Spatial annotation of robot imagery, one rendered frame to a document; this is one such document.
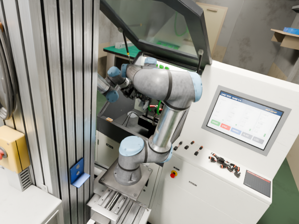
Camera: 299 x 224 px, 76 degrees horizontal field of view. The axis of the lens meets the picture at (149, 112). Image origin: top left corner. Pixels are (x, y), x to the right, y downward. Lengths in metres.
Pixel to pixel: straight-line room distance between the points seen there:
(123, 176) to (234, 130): 0.86
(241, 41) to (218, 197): 6.16
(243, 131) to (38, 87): 1.28
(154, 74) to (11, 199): 0.64
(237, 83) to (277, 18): 5.88
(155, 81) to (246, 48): 6.65
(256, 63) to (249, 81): 5.89
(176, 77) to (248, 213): 1.10
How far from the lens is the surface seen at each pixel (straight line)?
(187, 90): 0.70
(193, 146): 1.54
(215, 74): 1.49
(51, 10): 0.55
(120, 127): 1.61
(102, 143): 1.86
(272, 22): 7.26
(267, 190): 1.49
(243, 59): 7.30
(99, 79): 1.12
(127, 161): 0.97
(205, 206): 1.62
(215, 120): 1.50
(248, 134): 1.50
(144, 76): 0.70
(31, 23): 0.52
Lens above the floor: 1.87
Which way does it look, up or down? 29 degrees down
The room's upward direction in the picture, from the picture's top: 11 degrees clockwise
